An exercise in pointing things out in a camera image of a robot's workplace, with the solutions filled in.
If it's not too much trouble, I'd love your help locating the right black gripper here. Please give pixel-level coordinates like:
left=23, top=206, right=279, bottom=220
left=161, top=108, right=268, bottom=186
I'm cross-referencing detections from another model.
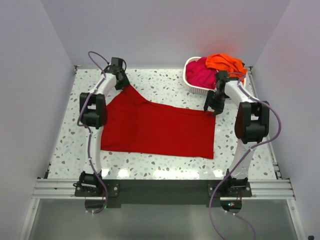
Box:
left=203, top=90, right=228, bottom=117

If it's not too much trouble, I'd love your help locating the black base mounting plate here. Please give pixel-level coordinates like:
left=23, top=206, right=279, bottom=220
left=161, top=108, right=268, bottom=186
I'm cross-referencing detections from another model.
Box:
left=73, top=179, right=253, bottom=209

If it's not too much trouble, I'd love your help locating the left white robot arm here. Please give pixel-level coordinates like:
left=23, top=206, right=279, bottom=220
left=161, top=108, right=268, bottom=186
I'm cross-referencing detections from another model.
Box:
left=77, top=57, right=130, bottom=196

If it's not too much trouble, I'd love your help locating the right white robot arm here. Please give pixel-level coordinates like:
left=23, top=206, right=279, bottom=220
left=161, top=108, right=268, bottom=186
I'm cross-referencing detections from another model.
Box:
left=203, top=70, right=270, bottom=197

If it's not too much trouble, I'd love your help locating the red t shirt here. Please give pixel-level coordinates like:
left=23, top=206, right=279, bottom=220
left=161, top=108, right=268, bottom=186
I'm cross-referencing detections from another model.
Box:
left=100, top=85, right=216, bottom=159

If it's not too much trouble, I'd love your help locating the magenta t shirt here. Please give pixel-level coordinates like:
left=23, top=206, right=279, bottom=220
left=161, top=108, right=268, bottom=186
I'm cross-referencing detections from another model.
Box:
left=185, top=57, right=218, bottom=90

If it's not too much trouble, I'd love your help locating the aluminium frame rail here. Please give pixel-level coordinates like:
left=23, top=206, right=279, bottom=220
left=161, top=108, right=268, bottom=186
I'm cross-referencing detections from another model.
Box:
left=31, top=179, right=295, bottom=200

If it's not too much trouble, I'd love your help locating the white laundry basket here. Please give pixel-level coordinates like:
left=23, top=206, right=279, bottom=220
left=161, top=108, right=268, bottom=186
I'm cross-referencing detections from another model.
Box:
left=182, top=56, right=248, bottom=95

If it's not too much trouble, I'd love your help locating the orange t shirt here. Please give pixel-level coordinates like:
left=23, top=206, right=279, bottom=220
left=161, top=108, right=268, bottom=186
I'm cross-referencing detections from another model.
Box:
left=205, top=53, right=247, bottom=75

